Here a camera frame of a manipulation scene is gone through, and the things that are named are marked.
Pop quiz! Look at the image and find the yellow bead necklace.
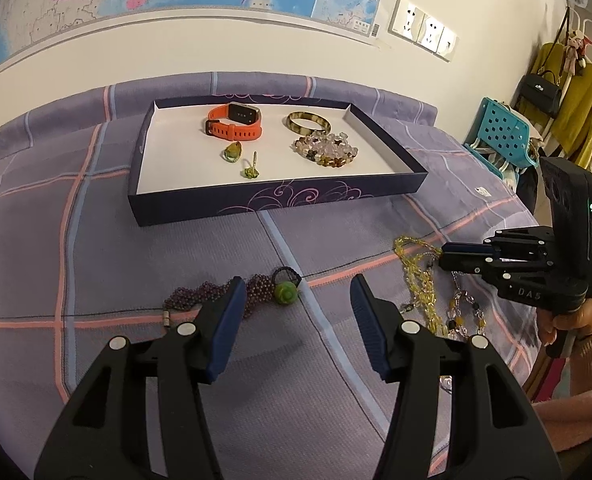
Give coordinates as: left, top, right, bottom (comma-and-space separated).
393, 235, 450, 337

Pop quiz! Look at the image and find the yellow coat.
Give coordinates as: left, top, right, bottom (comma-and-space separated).
518, 42, 592, 162

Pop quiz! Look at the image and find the purple plaid blanket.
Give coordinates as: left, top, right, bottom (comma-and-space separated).
0, 71, 542, 480

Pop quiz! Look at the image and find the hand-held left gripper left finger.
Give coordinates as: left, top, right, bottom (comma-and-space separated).
34, 276, 247, 480

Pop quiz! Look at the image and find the small green earring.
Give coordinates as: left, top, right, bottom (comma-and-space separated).
241, 151, 261, 180

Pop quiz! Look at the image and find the mixed bead chain necklace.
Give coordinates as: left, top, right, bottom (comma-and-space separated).
428, 260, 488, 341

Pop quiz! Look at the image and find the teal plastic chair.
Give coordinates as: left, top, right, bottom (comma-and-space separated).
463, 97, 535, 181

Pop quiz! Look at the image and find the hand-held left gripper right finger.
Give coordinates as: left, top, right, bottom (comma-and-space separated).
350, 274, 563, 480

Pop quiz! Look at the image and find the purple bead necklace green bead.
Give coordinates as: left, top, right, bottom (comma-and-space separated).
162, 266, 304, 329

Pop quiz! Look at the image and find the mixed stone chip bracelet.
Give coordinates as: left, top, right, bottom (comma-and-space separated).
291, 131, 359, 168

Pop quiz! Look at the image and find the amber bangle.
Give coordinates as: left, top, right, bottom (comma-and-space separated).
286, 111, 333, 136

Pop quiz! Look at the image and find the white wall socket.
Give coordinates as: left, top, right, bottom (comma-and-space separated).
388, 0, 427, 44
418, 12, 449, 54

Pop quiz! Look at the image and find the pink plush toy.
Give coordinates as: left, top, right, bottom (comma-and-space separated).
561, 30, 592, 76

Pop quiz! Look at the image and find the black handbag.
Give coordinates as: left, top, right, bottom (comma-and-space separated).
518, 70, 562, 119

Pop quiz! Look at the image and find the dark purple shallow box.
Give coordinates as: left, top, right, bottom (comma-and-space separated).
127, 95, 429, 228

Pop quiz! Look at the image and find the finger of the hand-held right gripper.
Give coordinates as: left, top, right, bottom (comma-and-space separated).
438, 256, 532, 286
440, 230, 547, 261

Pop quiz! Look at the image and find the person's right forearm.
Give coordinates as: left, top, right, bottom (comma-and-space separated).
521, 305, 592, 461

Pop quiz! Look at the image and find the orange smartwatch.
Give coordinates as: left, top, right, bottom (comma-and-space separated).
205, 101, 264, 141

